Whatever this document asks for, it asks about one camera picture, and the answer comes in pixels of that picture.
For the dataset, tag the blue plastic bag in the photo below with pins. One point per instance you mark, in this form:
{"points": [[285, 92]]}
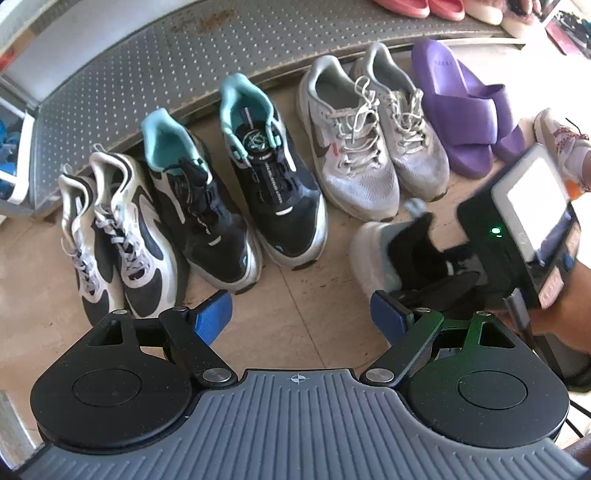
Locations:
{"points": [[9, 143]]}

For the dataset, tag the white fluffy slipper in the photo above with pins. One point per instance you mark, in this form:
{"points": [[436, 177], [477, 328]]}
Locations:
{"points": [[519, 23]]}

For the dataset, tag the white plastic storage rack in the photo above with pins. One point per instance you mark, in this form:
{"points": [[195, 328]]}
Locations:
{"points": [[25, 152]]}

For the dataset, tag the black teal sneaker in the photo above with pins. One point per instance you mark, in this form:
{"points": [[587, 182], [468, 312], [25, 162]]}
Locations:
{"points": [[281, 194], [207, 221]]}

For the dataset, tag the perforated metal shoe rack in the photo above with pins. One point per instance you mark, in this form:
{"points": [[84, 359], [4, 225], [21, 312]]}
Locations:
{"points": [[184, 55]]}

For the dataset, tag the white pink sneaker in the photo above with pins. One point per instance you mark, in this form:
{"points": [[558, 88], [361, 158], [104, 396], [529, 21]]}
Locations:
{"points": [[554, 134]]}

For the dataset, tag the purple slide sandal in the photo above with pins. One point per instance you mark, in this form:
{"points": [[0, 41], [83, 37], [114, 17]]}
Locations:
{"points": [[457, 92]]}

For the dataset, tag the colourful printed paper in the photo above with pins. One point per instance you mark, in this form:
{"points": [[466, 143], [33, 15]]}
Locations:
{"points": [[570, 32]]}

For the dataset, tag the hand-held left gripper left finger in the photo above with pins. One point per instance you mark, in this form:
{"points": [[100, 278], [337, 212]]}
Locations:
{"points": [[213, 316]]}

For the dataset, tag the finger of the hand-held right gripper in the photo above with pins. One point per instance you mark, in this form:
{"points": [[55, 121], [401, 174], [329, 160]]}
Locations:
{"points": [[443, 290], [461, 258]]}

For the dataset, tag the light grey sneaker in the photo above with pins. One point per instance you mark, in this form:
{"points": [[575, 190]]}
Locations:
{"points": [[351, 170], [415, 152]]}

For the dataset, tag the pink slipper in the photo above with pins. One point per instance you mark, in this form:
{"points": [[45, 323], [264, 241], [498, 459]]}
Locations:
{"points": [[445, 8], [401, 7]]}

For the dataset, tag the white black slip-on sneaker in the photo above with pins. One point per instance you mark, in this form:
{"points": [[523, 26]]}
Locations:
{"points": [[369, 258]]}

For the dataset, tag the person's right forearm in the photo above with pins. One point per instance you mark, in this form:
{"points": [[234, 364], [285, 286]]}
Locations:
{"points": [[568, 304]]}

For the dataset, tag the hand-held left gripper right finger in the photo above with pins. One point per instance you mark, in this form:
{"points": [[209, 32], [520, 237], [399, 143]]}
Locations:
{"points": [[387, 318]]}

